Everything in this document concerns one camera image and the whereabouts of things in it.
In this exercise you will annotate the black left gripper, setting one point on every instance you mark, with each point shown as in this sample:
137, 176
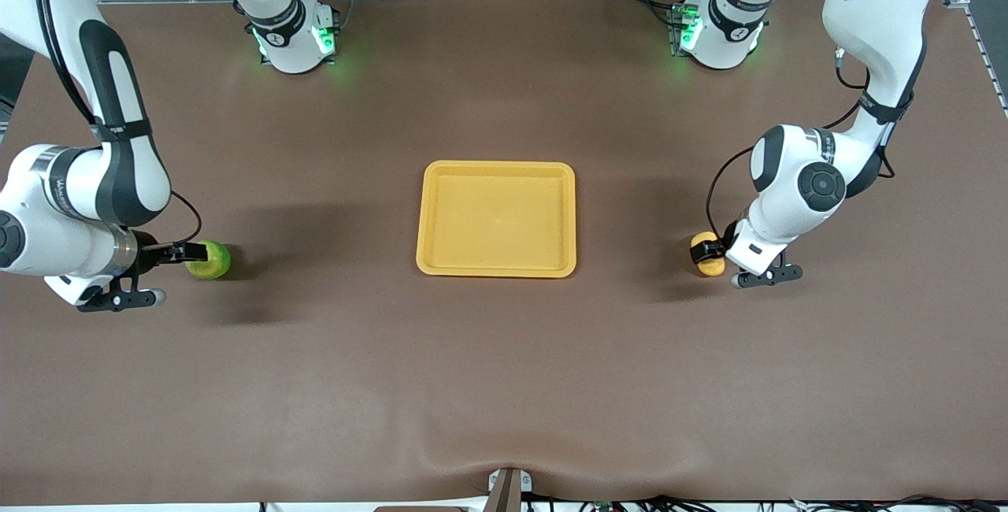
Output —
729, 237

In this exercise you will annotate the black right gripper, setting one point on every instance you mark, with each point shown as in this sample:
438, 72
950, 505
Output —
147, 254

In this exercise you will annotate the yellow potato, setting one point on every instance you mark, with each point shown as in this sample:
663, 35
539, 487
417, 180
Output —
713, 268

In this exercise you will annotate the green apple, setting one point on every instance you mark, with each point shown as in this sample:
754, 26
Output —
217, 266

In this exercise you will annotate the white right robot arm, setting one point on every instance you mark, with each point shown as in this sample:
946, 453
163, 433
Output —
47, 220

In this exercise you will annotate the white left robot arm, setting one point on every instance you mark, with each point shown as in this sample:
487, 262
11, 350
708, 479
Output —
787, 197

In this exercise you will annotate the yellow plastic tray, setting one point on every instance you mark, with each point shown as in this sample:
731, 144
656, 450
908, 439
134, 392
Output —
496, 220

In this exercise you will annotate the brown table mat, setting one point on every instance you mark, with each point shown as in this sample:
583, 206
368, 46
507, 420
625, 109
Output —
504, 378

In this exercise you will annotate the metal base mounting bracket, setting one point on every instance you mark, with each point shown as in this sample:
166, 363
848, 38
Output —
677, 31

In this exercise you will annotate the short aluminium frame rail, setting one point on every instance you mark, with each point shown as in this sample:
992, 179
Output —
988, 47

